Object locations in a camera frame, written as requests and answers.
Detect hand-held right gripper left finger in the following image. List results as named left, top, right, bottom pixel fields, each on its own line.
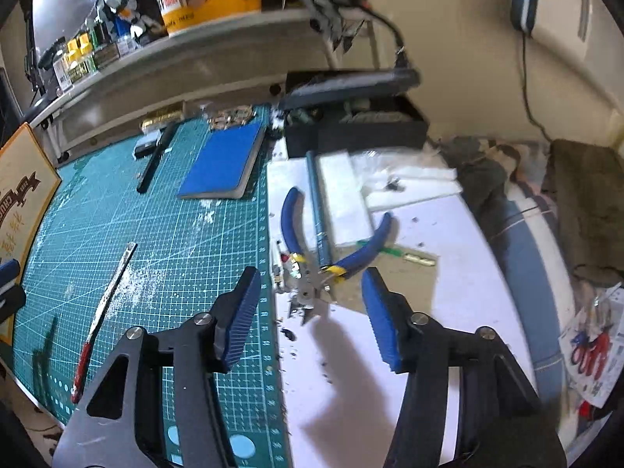
left=51, top=267, right=264, bottom=468

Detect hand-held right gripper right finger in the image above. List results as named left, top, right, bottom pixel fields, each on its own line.
left=362, top=267, right=569, bottom=468

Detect blue handled pliers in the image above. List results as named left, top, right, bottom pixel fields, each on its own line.
left=280, top=186, right=398, bottom=327

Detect white desktop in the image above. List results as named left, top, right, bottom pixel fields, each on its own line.
left=266, top=136, right=542, bottom=468

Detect brown cardboard piece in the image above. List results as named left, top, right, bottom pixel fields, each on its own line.
left=331, top=243, right=440, bottom=315

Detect green plastic sprue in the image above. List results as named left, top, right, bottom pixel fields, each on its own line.
left=356, top=240, right=405, bottom=257

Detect wooden sign board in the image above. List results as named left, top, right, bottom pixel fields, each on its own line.
left=0, top=122, right=62, bottom=347

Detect white plastic case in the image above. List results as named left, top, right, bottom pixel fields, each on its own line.
left=267, top=151, right=374, bottom=249

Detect teal metal pen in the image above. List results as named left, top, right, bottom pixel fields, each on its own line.
left=305, top=151, right=335, bottom=269

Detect green cutting mat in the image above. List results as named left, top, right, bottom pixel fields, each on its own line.
left=12, top=105, right=293, bottom=468

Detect clear plastic bag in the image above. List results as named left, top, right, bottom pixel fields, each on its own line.
left=351, top=153, right=464, bottom=210

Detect blue notebook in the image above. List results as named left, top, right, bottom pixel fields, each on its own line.
left=178, top=121, right=266, bottom=200

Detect camouflage cloth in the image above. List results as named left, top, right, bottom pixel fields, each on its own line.
left=439, top=134, right=522, bottom=235

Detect black pen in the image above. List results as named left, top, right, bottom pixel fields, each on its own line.
left=136, top=124, right=179, bottom=193

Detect small black and white box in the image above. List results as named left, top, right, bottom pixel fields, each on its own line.
left=134, top=134, right=163, bottom=159

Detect black storage box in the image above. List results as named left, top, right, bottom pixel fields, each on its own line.
left=278, top=69, right=430, bottom=159

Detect packet of metal parts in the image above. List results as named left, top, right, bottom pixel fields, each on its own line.
left=207, top=106, right=255, bottom=131

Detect red scissors in package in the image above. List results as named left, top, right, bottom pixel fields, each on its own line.
left=558, top=283, right=624, bottom=408

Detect gold metal item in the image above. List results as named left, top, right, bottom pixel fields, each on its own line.
left=141, top=102, right=187, bottom=133

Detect row of paint bottles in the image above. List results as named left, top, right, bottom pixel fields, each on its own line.
left=51, top=24, right=140, bottom=91

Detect white desk shelf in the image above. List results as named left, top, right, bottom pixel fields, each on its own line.
left=27, top=7, right=381, bottom=157

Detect white robot model figure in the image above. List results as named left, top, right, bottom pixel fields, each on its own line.
left=85, top=0, right=164, bottom=47

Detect red handled craft file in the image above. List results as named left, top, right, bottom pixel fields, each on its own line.
left=72, top=242, right=138, bottom=404

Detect thin black cable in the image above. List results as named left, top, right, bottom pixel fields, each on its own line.
left=521, top=34, right=554, bottom=144

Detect black power cable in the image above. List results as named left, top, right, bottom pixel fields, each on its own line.
left=361, top=5, right=411, bottom=70

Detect white and blue wall device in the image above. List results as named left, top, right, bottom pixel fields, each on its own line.
left=509, top=0, right=593, bottom=57

